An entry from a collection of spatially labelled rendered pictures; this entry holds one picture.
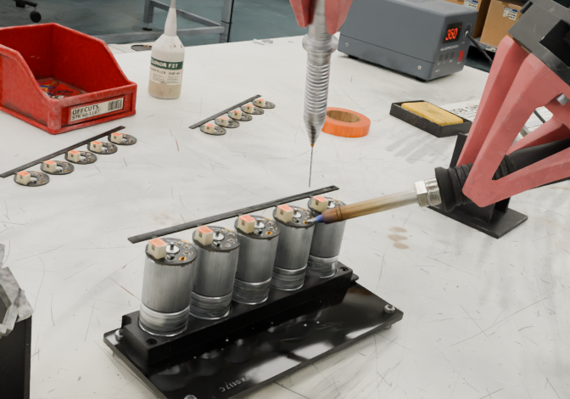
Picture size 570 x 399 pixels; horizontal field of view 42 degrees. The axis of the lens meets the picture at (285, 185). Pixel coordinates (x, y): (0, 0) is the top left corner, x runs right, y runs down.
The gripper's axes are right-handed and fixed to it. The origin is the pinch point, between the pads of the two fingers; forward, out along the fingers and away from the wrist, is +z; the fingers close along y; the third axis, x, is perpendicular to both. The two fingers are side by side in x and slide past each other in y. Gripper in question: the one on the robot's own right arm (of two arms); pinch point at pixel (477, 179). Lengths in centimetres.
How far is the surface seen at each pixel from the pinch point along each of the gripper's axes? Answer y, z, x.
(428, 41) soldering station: -60, 0, 9
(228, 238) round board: 3.2, 9.8, -8.9
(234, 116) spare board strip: -33.2, 15.9, -7.8
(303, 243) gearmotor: 0.3, 8.8, -4.8
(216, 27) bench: -334, 79, -3
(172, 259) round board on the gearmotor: 6.1, 11.0, -11.0
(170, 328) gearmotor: 6.4, 14.1, -8.8
